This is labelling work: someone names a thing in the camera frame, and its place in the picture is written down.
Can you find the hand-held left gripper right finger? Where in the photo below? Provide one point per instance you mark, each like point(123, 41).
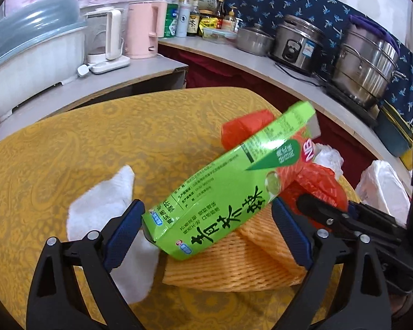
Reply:
point(290, 233)

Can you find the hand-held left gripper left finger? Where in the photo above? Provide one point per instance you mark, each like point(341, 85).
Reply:
point(124, 235)

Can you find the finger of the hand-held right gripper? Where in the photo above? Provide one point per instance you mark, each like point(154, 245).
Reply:
point(354, 208)
point(325, 218)

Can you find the waste bin with white liner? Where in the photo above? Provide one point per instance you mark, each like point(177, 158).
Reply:
point(382, 189)

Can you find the red-orange plastic bag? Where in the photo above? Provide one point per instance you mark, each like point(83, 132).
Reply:
point(316, 182)

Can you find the green carton box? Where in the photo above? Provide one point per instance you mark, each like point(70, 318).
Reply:
point(227, 185)

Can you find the white paper tissue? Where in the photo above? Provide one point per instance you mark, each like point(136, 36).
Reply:
point(99, 199)

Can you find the clear plastic bag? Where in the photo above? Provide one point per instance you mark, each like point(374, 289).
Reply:
point(328, 160)

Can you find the orange foam fruit net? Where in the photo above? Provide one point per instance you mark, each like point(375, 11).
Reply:
point(227, 268)

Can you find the stack of yellow-blue basins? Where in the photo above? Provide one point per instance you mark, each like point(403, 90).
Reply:
point(395, 134)

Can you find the black induction cooker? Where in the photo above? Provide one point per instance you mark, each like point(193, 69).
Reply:
point(351, 105)

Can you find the yellow patterned tablecloth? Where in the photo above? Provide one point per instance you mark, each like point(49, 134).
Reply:
point(72, 137)

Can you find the large steel steamer pot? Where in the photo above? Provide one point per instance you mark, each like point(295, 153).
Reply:
point(361, 72)

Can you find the grey counter board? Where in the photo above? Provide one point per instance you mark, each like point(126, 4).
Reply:
point(254, 65)

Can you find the red cloth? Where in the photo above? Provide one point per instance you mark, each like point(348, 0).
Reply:
point(227, 75)

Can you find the white power plug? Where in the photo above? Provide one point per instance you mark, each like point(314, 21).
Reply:
point(83, 69)

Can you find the steel rice cooker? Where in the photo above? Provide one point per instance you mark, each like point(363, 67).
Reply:
point(297, 46)

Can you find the purple cloth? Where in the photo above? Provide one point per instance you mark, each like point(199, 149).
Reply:
point(375, 27)

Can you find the small steel pot with lid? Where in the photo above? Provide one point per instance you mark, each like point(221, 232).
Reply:
point(254, 41)

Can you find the white electric kettle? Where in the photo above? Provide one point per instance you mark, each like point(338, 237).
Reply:
point(105, 41)

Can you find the white dish box grey lid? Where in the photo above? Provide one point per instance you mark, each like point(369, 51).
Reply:
point(31, 58)

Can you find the pink electric kettle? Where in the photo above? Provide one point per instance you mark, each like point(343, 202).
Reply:
point(143, 31)

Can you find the clear food container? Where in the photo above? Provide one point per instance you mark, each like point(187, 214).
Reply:
point(220, 36)

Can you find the white pump bottle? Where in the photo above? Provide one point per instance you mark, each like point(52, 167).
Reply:
point(238, 24)

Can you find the amber sauce bottle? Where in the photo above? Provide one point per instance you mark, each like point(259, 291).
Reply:
point(229, 22)

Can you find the green tin can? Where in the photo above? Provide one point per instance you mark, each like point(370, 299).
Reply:
point(171, 22)

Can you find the dark tea bottle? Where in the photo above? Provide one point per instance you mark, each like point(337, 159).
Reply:
point(192, 22)

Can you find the yellow packet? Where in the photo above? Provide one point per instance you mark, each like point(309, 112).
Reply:
point(208, 23)

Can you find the dark sauce bottle red label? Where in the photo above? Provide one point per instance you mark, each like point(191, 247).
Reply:
point(220, 15)

